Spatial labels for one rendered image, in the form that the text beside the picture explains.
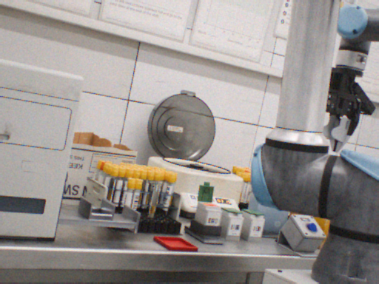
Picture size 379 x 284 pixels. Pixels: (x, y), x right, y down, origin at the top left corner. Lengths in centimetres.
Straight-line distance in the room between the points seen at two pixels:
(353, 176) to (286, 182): 11
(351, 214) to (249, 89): 109
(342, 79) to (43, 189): 81
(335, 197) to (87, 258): 45
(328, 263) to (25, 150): 55
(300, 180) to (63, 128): 42
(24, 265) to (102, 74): 85
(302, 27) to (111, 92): 86
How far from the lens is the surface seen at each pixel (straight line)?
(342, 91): 152
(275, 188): 105
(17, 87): 101
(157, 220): 129
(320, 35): 105
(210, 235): 131
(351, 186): 102
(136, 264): 113
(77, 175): 139
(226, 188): 159
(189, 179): 153
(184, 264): 118
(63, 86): 104
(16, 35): 167
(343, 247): 103
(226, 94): 199
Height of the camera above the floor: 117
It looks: 4 degrees down
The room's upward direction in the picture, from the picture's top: 12 degrees clockwise
